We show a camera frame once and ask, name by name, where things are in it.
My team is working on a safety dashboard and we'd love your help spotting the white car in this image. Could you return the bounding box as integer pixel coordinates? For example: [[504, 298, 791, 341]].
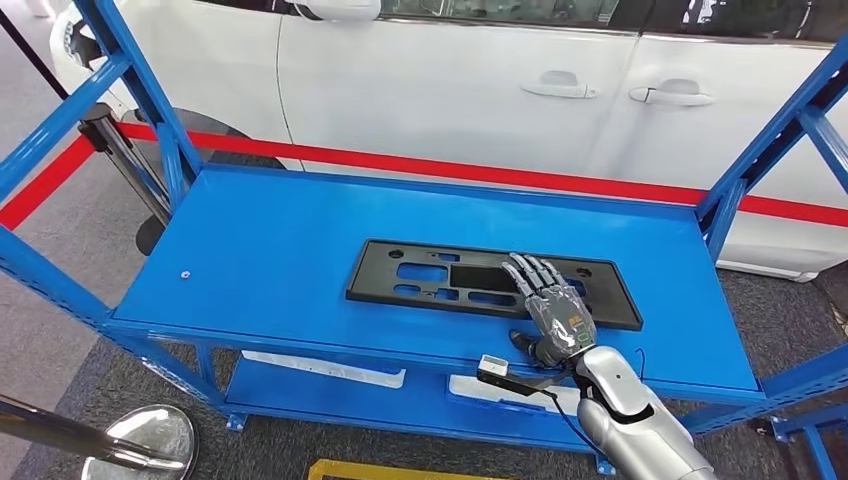
[[49, 0, 848, 284]]

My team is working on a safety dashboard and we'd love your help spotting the blue wheeled metal rack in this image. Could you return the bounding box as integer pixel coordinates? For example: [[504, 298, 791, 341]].
[[771, 404, 848, 480]]

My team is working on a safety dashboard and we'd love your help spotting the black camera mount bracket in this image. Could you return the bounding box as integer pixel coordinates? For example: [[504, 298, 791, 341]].
[[476, 368, 574, 399]]

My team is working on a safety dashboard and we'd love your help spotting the black plastic frame part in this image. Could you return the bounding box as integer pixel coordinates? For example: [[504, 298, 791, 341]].
[[345, 239, 645, 333]]

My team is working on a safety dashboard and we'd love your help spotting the white car door handle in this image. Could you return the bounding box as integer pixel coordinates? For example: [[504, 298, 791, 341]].
[[521, 69, 600, 101], [627, 78, 717, 108]]

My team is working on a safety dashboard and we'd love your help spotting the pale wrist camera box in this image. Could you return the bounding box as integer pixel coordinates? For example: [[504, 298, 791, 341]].
[[477, 354, 511, 380]]

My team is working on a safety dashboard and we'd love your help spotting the chrome stanchion post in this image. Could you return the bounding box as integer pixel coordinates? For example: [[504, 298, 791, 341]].
[[78, 103, 175, 257], [0, 394, 199, 480]]

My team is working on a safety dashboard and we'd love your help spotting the blue metal shelf rack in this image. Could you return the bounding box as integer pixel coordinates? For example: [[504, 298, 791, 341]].
[[0, 0, 848, 478]]

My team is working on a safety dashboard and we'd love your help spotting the thin black pole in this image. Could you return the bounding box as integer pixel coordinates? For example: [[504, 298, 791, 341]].
[[0, 7, 71, 102]]

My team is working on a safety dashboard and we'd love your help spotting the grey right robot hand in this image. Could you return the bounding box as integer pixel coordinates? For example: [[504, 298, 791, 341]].
[[500, 252, 600, 370]]

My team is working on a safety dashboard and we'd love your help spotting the red barrier belt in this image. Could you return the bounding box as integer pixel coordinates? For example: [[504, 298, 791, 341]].
[[115, 121, 848, 229], [0, 135, 97, 231]]

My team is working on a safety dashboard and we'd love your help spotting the black camera cable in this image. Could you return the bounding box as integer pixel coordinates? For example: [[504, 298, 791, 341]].
[[543, 389, 614, 465]]

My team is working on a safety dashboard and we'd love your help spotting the yellow floor tape square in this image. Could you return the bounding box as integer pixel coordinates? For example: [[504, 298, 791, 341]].
[[307, 458, 511, 480]]

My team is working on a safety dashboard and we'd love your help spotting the white car side mirror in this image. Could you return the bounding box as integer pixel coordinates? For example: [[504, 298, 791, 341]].
[[291, 0, 382, 22]]

